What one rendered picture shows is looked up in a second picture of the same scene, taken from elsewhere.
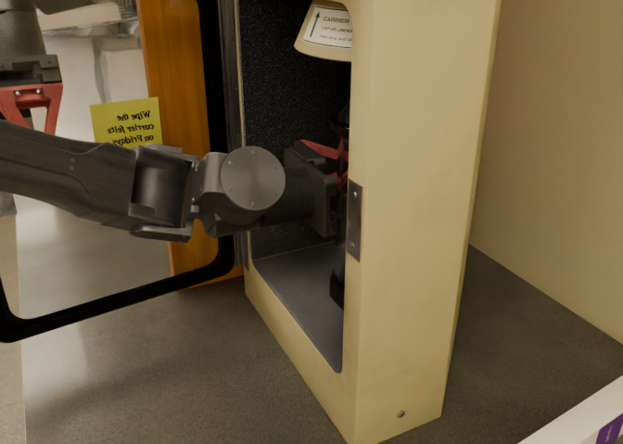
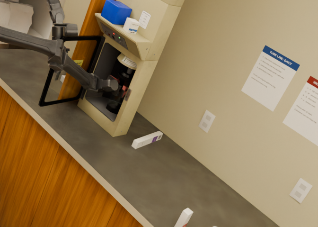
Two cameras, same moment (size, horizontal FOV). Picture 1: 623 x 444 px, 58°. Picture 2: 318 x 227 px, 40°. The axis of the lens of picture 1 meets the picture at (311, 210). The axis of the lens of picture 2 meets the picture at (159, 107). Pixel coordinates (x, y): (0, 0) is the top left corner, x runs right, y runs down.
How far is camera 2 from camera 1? 1.82 m
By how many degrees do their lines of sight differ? 30
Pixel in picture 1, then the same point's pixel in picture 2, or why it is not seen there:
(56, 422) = (53, 124)
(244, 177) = (113, 84)
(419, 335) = (129, 116)
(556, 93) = (155, 72)
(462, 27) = (150, 70)
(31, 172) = (85, 78)
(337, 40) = (129, 64)
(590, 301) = (153, 120)
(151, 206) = (93, 85)
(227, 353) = (80, 117)
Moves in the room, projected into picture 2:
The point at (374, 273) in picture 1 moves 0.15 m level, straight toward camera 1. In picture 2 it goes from (128, 104) to (133, 118)
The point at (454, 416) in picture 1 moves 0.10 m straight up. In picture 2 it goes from (128, 134) to (135, 120)
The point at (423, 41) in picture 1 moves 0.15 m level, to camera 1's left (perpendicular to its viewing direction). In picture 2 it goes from (145, 71) to (119, 65)
